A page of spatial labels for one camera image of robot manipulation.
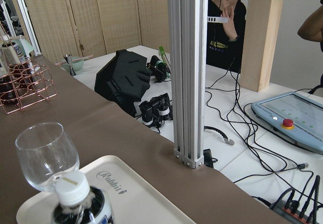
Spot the bamboo folding screen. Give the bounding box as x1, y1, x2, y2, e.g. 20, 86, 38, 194
24, 0, 170, 62

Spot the person in brown shirt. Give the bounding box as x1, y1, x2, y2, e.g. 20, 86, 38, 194
297, 5, 322, 51

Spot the person in black hoodie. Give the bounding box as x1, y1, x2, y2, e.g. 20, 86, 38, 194
206, 0, 246, 73

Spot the black equipment case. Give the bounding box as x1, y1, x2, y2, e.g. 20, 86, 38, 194
94, 49, 152, 117

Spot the telescopic metal pole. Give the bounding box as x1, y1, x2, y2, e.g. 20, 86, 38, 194
158, 46, 171, 69

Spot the power strip with plugs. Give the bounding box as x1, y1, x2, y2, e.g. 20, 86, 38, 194
270, 175, 322, 223

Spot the white rabbit tray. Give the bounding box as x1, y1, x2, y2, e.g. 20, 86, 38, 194
16, 155, 194, 223

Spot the steel jigger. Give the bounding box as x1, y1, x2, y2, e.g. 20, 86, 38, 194
64, 54, 76, 76

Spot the aluminium frame post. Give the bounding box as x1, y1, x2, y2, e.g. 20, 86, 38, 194
168, 0, 208, 169

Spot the blue teach pendant tablet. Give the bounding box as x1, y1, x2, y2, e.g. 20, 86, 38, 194
251, 91, 322, 154

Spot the clear wine glass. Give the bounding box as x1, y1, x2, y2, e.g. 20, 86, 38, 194
15, 122, 80, 192

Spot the copper wire bottle basket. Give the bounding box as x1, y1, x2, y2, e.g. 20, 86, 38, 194
1, 26, 57, 114

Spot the tea bottle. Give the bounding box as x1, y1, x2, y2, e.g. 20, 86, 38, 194
51, 171, 115, 223
2, 40, 35, 89

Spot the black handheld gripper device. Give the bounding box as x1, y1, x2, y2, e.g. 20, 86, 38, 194
139, 93, 173, 128

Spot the green bowl on side table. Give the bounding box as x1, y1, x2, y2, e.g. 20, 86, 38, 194
55, 55, 93, 71

